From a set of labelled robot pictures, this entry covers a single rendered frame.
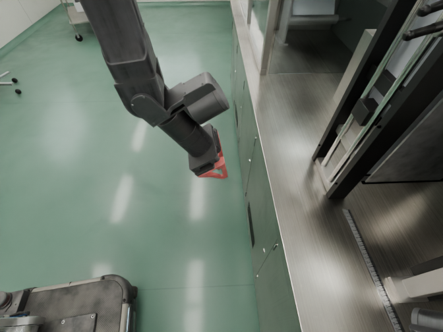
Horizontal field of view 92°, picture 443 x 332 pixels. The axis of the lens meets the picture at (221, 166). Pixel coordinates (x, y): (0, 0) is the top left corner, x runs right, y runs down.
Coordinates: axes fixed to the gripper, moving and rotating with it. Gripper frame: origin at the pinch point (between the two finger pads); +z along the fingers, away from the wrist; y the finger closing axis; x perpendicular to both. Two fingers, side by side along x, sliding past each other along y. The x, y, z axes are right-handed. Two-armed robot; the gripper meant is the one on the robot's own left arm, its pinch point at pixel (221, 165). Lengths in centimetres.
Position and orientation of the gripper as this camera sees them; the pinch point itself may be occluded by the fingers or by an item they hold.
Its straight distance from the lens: 51.6
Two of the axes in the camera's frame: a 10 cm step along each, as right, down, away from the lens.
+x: -8.6, 4.2, 3.0
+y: -1.6, -7.7, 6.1
